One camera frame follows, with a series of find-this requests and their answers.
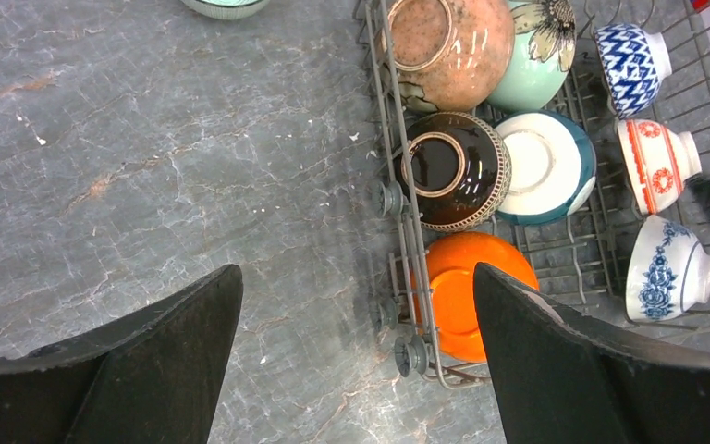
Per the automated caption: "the dark brown patterned bowl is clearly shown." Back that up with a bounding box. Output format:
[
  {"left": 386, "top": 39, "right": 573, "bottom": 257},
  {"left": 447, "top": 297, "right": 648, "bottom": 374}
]
[{"left": 394, "top": 112, "right": 512, "bottom": 233}]

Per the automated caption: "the pale green ribbed bowl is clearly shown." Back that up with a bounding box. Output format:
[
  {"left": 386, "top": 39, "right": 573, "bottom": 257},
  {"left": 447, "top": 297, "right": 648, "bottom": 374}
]
[{"left": 182, "top": 0, "right": 270, "bottom": 20}]

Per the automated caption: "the mint green flower bowl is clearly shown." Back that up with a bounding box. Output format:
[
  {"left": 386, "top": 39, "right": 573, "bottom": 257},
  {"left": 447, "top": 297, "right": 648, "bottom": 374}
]
[{"left": 486, "top": 0, "right": 577, "bottom": 114}]

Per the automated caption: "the teal and white bowl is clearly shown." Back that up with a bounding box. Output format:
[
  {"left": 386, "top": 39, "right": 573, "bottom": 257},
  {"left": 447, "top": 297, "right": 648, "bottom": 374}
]
[{"left": 496, "top": 110, "right": 597, "bottom": 226}]

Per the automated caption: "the orange bowl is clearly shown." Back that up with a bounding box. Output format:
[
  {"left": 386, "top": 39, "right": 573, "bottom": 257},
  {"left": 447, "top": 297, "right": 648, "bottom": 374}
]
[{"left": 426, "top": 231, "right": 539, "bottom": 363}]

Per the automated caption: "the blue zigzag pattern bowl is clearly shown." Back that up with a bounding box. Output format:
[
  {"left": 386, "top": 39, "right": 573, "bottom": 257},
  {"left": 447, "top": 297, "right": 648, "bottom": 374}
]
[{"left": 594, "top": 23, "right": 673, "bottom": 119}]

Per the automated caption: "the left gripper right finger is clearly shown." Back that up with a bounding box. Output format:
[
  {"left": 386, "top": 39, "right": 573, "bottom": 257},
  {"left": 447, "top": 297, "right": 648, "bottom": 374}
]
[{"left": 473, "top": 263, "right": 710, "bottom": 443}]

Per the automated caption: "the red and white bowl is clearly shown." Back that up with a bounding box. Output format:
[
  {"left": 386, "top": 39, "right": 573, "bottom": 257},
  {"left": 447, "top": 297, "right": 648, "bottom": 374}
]
[{"left": 615, "top": 118, "right": 702, "bottom": 216}]

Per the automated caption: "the blue floral white bowl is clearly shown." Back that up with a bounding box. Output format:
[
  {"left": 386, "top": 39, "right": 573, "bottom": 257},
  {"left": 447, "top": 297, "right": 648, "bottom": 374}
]
[{"left": 625, "top": 215, "right": 710, "bottom": 322}]

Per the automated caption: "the grey wire dish rack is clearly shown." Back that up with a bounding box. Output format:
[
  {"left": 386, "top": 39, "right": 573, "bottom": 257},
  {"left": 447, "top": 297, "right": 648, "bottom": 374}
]
[{"left": 357, "top": 1, "right": 710, "bottom": 389}]

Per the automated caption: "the pink speckled bowl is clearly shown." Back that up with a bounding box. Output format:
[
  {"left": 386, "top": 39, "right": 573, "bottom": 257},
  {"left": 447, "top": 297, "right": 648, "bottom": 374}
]
[{"left": 386, "top": 0, "right": 515, "bottom": 113}]

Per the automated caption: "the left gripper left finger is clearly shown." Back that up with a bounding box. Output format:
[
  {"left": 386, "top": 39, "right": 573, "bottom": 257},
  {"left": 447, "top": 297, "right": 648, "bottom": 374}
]
[{"left": 0, "top": 265, "right": 244, "bottom": 443}]

